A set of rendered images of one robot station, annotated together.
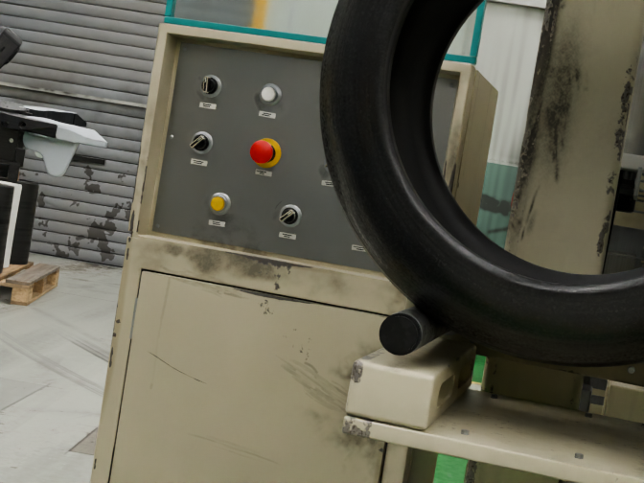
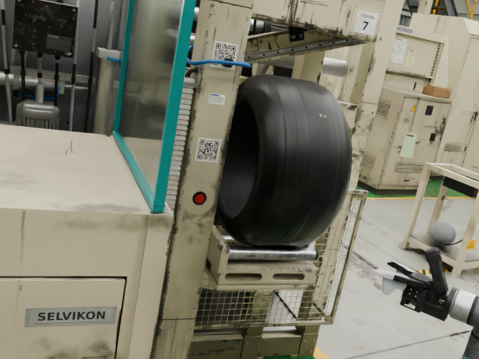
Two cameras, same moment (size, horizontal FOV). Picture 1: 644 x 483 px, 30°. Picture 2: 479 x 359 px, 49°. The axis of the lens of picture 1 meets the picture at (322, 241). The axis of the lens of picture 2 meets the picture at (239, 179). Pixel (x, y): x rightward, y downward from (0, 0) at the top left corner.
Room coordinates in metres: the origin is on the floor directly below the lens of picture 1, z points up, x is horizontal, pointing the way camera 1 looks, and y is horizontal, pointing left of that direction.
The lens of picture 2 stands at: (2.52, 1.08, 1.59)
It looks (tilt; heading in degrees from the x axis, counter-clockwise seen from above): 16 degrees down; 233
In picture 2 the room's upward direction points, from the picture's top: 11 degrees clockwise
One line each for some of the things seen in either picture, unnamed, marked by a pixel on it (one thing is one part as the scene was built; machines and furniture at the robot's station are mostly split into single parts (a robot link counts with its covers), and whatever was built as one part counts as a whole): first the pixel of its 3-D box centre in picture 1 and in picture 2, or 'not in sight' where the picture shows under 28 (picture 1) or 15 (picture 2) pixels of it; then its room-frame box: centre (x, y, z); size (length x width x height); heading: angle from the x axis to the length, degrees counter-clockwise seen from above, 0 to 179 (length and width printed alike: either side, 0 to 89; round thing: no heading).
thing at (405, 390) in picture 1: (418, 375); (264, 271); (1.42, -0.14, 0.84); 0.36 x 0.09 x 0.06; 166
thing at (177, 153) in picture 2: not in sight; (177, 153); (1.73, -0.31, 1.19); 0.05 x 0.04 x 0.48; 76
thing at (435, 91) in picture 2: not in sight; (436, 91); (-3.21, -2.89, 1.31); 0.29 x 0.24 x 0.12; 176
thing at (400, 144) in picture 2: not in sight; (398, 141); (-2.94, -3.02, 0.62); 0.91 x 0.58 x 1.25; 176
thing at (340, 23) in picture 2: not in sight; (296, 7); (1.19, -0.53, 1.71); 0.61 x 0.25 x 0.15; 166
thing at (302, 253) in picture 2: (426, 321); (270, 253); (1.41, -0.14, 0.90); 0.35 x 0.05 x 0.05; 166
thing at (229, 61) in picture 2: not in sight; (217, 57); (1.64, -0.32, 1.50); 0.19 x 0.19 x 0.06; 76
